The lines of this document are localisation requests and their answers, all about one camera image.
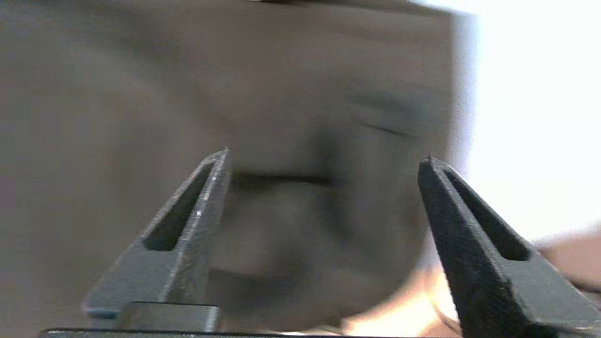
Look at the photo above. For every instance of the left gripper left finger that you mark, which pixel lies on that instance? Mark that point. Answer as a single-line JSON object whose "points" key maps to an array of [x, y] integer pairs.
{"points": [[159, 277]]}

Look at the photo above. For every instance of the black hoodie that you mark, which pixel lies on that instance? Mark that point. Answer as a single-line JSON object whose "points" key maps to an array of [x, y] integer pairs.
{"points": [[235, 94]]}

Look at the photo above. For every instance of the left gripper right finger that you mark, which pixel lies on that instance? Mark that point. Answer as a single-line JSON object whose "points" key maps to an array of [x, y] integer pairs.
{"points": [[497, 291]]}

